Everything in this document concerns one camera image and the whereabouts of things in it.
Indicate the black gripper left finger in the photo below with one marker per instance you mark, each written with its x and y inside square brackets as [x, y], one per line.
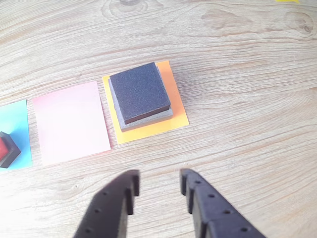
[109, 208]

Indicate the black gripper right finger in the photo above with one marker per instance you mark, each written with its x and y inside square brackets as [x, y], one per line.
[213, 213]

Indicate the small black cube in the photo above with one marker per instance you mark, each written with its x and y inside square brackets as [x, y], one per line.
[12, 151]

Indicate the medium black block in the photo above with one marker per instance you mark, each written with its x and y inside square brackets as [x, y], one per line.
[138, 91]

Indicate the small red cube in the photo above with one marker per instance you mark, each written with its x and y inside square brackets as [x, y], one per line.
[3, 148]

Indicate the orange paper sheet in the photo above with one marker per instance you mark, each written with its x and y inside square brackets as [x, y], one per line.
[148, 134]

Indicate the pink paper sheet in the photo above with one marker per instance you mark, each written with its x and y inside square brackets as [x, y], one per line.
[71, 124]

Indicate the large flat black block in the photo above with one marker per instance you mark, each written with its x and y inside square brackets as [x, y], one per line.
[148, 122]

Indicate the blue paper sheet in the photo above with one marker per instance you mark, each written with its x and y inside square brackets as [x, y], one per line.
[17, 119]

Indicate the yellow paper sheet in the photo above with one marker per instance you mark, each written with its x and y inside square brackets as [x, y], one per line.
[287, 1]

